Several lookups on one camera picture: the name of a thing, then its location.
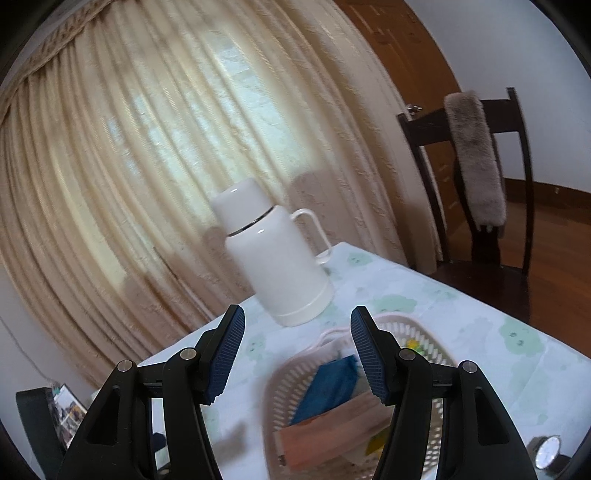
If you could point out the wooden door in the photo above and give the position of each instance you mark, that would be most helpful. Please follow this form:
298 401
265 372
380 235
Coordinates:
406 64

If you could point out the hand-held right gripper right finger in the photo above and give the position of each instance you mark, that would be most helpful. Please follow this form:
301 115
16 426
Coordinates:
369 360

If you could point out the cream curtain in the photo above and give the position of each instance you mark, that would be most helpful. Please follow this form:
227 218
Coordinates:
161 161

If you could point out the green snack packet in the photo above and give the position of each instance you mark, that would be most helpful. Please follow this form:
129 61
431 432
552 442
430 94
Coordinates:
413 345

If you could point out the blue snack packet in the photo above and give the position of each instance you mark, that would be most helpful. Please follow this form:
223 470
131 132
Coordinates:
330 387

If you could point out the white plastic basket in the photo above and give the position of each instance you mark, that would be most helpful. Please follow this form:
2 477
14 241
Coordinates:
281 387

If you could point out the white thermos jug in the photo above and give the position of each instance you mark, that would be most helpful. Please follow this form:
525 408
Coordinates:
277 263

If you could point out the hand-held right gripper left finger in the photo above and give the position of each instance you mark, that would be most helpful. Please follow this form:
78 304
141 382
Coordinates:
226 357

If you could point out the dark wooden chair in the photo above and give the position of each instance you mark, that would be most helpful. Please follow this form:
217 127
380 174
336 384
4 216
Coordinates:
489 277

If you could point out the wrist watch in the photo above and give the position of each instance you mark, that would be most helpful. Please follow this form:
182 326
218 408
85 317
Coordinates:
548 452

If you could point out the grey fur chair cover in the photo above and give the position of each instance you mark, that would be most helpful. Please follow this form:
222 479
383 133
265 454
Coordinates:
475 166

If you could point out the yellow snack packet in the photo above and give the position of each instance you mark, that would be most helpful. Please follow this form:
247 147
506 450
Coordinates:
376 444

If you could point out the black photo frame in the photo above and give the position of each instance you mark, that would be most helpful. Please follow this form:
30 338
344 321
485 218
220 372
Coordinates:
55 415

